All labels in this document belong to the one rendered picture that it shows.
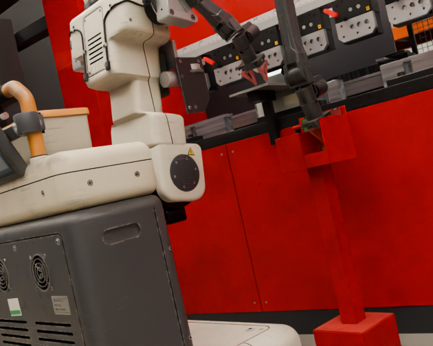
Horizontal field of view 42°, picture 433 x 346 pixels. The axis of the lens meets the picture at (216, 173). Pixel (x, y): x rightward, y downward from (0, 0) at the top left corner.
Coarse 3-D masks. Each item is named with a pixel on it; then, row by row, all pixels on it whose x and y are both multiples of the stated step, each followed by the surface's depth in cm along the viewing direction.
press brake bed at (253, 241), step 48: (432, 96) 186; (240, 144) 234; (384, 144) 197; (432, 144) 188; (240, 192) 237; (288, 192) 223; (384, 192) 199; (432, 192) 190; (192, 240) 255; (240, 240) 240; (288, 240) 225; (384, 240) 202; (432, 240) 191; (192, 288) 259; (240, 288) 243; (288, 288) 228; (384, 288) 204; (432, 288) 193
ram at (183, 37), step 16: (224, 0) 243; (240, 0) 238; (256, 0) 233; (272, 0) 229; (320, 0) 217; (240, 16) 239; (176, 32) 260; (192, 32) 255; (208, 32) 250; (208, 48) 251
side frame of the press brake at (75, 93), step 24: (48, 0) 279; (72, 0) 269; (48, 24) 282; (72, 72) 275; (72, 96) 277; (96, 96) 267; (168, 96) 308; (96, 120) 269; (192, 120) 321; (96, 144) 271
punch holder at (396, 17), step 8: (400, 0) 198; (408, 0) 197; (416, 0) 195; (424, 0) 194; (432, 0) 198; (392, 8) 200; (400, 8) 199; (408, 8) 197; (416, 8) 196; (424, 8) 195; (432, 8) 196; (392, 16) 201; (400, 16) 199; (408, 16) 197; (416, 16) 196; (424, 16) 198; (400, 24) 202; (408, 24) 205
